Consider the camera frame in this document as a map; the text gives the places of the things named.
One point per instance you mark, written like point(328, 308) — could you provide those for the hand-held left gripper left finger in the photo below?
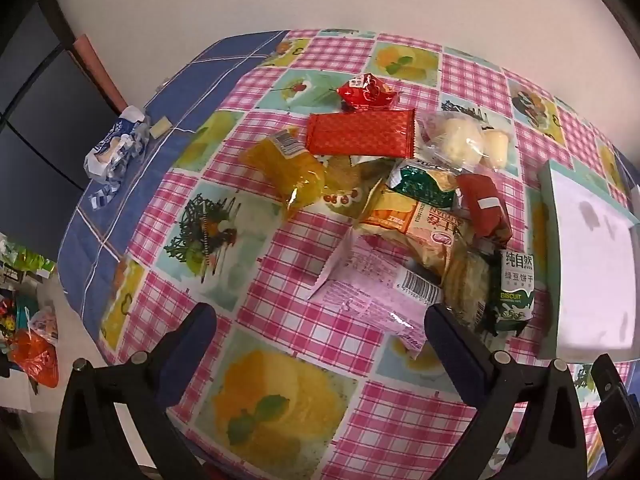
point(189, 350)

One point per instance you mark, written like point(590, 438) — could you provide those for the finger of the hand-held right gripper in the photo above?
point(611, 405)

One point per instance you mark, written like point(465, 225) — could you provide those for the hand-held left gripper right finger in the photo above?
point(454, 355)

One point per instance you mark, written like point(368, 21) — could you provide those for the round cracker clear packet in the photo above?
point(465, 280)

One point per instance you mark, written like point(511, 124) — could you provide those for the dark green biscuit packet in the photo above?
point(515, 295)

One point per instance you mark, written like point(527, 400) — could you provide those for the pink snack packet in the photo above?
point(370, 285)

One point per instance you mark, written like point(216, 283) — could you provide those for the beige biscuit packet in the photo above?
point(415, 225)

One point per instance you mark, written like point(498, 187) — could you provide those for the white tray with teal rim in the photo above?
point(590, 270)

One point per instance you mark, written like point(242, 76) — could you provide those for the dark red packet white label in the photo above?
point(482, 210)

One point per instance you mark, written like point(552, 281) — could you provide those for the green and white snack packet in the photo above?
point(425, 182)

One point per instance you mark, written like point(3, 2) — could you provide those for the yellow jelly packet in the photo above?
point(285, 172)

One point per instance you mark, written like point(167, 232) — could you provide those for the round bread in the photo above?
point(457, 140)

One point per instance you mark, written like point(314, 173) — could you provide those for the red patterned wafer packet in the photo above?
point(360, 132)

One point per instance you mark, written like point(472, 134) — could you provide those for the pink plaid printed tablecloth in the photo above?
point(280, 252)

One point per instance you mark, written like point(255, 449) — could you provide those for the clear plastic bag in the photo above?
point(44, 319)

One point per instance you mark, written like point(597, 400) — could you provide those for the orange plastic bag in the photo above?
point(35, 357)

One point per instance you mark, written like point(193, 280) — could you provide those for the blue checked cloth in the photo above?
point(140, 200)

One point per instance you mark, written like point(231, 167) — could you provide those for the green plastic bag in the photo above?
point(27, 262)

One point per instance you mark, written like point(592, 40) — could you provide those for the crumpled blue white wrapper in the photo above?
point(115, 147)

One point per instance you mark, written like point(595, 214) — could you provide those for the dark cabinet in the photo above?
point(40, 135)

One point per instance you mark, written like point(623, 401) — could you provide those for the small red snack packet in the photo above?
point(367, 92)

